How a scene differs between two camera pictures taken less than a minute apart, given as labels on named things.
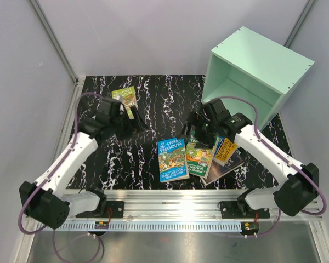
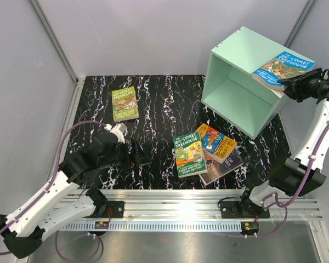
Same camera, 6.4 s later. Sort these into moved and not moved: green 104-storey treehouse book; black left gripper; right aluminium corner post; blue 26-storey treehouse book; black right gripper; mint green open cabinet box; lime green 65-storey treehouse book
Moved: black left gripper; blue 26-storey treehouse book; green 104-storey treehouse book; black right gripper
Not moved: mint green open cabinet box; lime green 65-storey treehouse book; right aluminium corner post
